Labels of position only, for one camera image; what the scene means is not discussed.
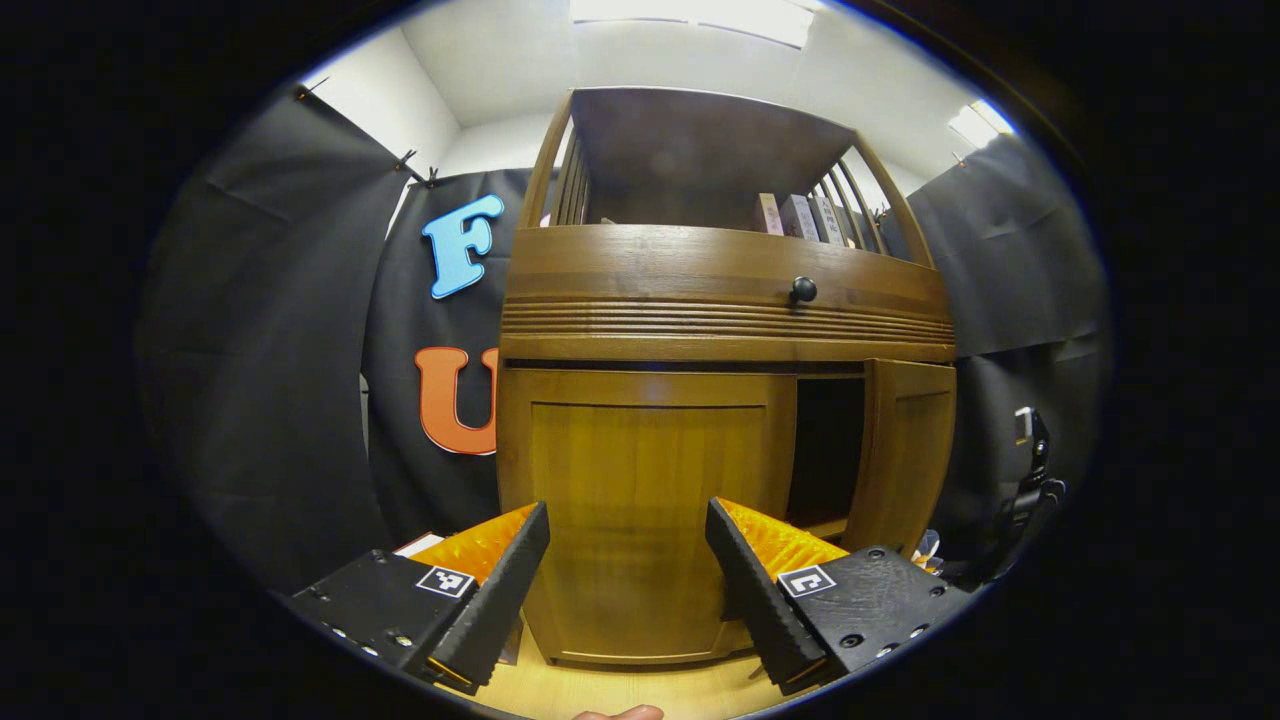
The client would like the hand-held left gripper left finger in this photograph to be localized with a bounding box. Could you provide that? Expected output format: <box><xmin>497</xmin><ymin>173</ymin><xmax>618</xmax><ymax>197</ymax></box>
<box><xmin>285</xmin><ymin>500</ymin><xmax>553</xmax><ymax>698</ymax></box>

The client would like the wooden cabinet door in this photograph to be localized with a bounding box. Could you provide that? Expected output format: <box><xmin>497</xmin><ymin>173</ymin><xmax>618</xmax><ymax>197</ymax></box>
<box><xmin>840</xmin><ymin>358</ymin><xmax>958</xmax><ymax>561</ymax></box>
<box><xmin>497</xmin><ymin>368</ymin><xmax>798</xmax><ymax>667</ymax></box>

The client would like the wooden double-door shoe cabinet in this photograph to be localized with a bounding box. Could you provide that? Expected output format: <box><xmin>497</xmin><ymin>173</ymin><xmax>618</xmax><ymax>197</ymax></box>
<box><xmin>495</xmin><ymin>87</ymin><xmax>959</xmax><ymax>669</ymax></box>

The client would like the white book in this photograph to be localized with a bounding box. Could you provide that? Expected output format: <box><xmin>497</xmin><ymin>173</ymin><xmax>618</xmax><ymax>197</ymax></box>
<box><xmin>810</xmin><ymin>195</ymin><xmax>849</xmax><ymax>247</ymax></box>

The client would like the small ceiling light panel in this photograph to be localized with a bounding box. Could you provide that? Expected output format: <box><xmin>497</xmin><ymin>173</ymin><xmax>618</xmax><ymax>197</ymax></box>
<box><xmin>948</xmin><ymin>98</ymin><xmax>1017</xmax><ymax>151</ymax></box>

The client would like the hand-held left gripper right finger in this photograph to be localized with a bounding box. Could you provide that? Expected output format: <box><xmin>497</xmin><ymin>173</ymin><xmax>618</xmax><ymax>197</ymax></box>
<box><xmin>704</xmin><ymin>497</ymin><xmax>976</xmax><ymax>698</ymax></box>

